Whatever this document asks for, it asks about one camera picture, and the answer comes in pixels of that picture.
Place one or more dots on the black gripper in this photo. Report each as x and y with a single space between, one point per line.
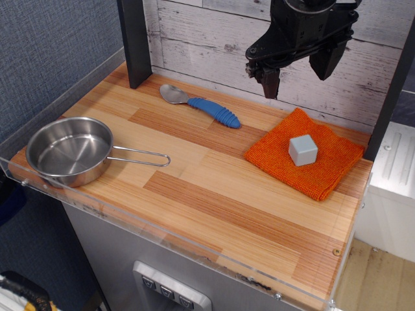
319 30

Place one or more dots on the silver pan with wire handle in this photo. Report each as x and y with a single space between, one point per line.
75 151

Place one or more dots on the orange knitted rag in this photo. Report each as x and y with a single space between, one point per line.
335 156

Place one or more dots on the grey cube block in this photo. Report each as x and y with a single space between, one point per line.
303 150

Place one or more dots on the white aluminium block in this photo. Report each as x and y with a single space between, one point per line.
386 220

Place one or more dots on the silver panel with buttons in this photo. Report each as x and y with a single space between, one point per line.
170 288

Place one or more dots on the yellow and black object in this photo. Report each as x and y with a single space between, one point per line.
15 296

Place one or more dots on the dark right vertical post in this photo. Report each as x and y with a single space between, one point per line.
392 96

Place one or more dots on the dark vertical post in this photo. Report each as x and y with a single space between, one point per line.
392 96
135 41

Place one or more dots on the spoon with blue handle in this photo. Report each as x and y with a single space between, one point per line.
175 95

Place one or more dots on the dark left vertical post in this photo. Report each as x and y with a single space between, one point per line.
135 41

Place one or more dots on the clear acrylic guard rail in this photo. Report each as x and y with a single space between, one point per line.
210 219

